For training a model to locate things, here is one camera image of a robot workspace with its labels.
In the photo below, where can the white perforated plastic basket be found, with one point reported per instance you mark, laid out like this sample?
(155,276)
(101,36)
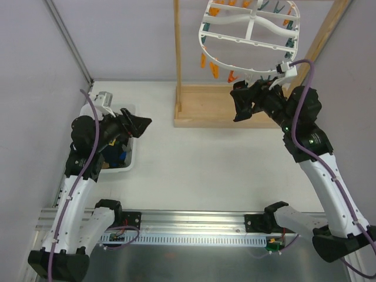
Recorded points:
(131,148)

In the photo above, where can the pile of dark socks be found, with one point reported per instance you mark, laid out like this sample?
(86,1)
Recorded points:
(115,154)

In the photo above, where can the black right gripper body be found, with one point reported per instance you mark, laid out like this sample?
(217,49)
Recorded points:
(254,98)

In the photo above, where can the white plastic clip hanger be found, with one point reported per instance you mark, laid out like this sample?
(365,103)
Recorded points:
(252,13)

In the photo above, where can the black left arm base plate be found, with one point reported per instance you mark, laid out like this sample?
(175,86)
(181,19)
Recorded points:
(131,218)

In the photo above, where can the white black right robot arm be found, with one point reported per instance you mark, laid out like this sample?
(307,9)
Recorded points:
(344,230)

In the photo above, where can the aluminium mounting rail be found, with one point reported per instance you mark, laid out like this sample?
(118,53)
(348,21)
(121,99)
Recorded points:
(193,222)

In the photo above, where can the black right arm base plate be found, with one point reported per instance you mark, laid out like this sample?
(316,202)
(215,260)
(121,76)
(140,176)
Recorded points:
(262,223)

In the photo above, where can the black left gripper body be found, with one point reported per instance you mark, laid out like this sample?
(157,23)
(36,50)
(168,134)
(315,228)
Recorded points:
(125,124)

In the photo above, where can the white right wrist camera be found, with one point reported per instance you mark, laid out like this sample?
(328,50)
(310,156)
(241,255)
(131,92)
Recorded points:
(285,71)

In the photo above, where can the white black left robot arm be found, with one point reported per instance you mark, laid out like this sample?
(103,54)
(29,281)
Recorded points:
(65,251)

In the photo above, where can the white slotted cable duct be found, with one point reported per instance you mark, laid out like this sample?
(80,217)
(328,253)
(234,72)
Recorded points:
(236,240)

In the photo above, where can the orange clothespin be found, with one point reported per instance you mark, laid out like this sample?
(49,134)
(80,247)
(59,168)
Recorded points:
(231,77)
(214,70)
(203,60)

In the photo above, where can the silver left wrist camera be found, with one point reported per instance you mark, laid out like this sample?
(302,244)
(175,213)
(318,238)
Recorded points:
(102,102)

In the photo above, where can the wooden hanger stand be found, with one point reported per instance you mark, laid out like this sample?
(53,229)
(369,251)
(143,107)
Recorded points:
(210,106)

